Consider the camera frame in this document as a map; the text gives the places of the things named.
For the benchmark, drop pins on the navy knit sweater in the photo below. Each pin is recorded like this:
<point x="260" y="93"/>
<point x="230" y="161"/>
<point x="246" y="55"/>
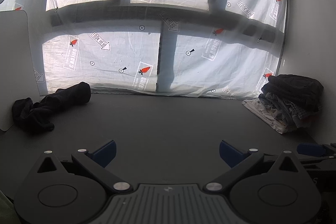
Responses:
<point x="39" y="113"/>

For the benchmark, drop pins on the printed white sheet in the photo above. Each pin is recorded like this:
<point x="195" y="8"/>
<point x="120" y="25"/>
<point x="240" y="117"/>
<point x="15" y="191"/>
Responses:
<point x="110" y="56"/>

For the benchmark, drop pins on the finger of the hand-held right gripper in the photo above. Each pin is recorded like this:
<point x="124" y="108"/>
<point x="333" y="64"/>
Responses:
<point x="309" y="150"/>

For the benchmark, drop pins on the black folded garment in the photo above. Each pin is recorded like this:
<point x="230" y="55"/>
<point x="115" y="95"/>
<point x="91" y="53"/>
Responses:
<point x="296" y="90"/>

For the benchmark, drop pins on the white board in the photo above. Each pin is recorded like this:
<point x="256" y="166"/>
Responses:
<point x="13" y="69"/>

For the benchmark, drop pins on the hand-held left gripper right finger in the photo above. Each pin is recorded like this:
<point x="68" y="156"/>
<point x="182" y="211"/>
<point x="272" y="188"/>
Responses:
<point x="230" y="152"/>

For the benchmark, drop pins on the white folded garment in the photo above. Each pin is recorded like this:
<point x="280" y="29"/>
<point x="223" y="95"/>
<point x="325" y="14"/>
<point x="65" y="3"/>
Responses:
<point x="265" y="115"/>

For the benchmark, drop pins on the grey blue folded garments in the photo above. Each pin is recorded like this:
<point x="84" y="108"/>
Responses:
<point x="288" y="111"/>

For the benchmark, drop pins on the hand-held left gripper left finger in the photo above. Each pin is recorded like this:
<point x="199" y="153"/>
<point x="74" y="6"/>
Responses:
<point x="105" y="152"/>

